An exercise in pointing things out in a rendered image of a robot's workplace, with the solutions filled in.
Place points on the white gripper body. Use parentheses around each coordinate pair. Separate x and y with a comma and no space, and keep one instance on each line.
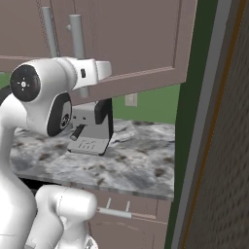
(103,69)

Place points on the silver black coffee machine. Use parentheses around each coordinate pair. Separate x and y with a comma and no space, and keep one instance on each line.
(94,129)

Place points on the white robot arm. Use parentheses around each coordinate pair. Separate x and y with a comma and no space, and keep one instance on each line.
(22,107)

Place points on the mauve cabinet door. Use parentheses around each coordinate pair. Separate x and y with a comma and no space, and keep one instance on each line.
(22,29)
(136,42)

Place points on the mauve drawer front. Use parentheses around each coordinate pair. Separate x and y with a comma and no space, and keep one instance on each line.
(129,223)

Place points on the white wall outlet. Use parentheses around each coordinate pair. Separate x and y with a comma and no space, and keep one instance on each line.
(131,99)

